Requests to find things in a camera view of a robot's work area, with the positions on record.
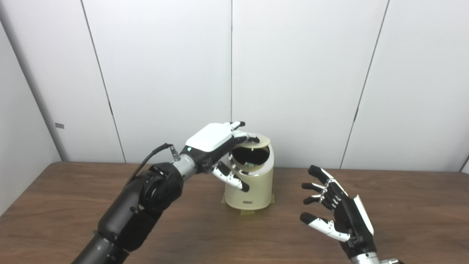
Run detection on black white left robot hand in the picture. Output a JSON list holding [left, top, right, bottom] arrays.
[[185, 121, 261, 193]]

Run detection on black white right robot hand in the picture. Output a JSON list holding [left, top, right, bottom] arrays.
[[300, 165, 377, 259]]

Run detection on cream-colored plastic bin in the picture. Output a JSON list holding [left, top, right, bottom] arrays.
[[224, 141, 275, 211]]

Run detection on round cream bin lid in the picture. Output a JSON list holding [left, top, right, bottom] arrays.
[[234, 133, 271, 150]]

